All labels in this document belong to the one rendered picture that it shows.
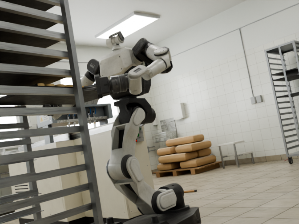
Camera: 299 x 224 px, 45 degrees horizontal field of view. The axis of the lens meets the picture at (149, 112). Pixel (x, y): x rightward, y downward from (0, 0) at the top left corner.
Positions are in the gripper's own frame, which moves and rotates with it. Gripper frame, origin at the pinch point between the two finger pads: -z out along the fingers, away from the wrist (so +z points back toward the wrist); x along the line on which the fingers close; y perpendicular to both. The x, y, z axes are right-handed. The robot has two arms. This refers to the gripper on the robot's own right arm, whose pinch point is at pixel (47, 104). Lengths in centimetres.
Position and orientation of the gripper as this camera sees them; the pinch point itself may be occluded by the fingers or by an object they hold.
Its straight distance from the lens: 215.8
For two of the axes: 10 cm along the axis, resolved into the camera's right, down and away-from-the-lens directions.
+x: -1.7, -9.8, 1.0
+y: 9.8, -1.5, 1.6
